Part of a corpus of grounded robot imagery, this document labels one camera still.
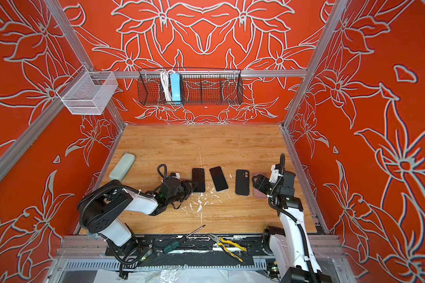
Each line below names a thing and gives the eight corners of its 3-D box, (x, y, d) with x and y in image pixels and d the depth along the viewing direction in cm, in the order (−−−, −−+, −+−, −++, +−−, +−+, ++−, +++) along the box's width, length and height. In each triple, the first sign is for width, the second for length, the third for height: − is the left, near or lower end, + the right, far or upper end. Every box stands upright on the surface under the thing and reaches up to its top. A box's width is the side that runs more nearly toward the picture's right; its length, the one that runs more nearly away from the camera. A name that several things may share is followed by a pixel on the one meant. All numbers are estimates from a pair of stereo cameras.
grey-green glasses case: (110, 179, 95) (107, 176, 92) (125, 155, 106) (123, 152, 103) (122, 182, 94) (120, 178, 91) (137, 157, 105) (135, 154, 102)
